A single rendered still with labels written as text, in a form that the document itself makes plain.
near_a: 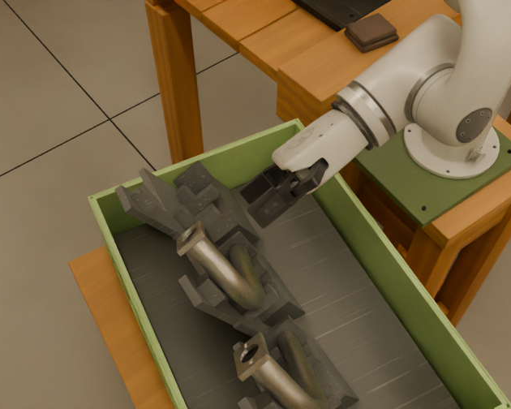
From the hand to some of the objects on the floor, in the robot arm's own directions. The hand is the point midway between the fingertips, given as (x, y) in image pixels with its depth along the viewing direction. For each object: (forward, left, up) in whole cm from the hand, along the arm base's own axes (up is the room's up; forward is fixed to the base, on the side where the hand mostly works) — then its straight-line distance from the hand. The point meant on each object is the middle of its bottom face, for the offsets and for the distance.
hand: (255, 204), depth 76 cm
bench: (+78, -102, -124) cm, 179 cm away
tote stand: (-5, -1, -120) cm, 120 cm away
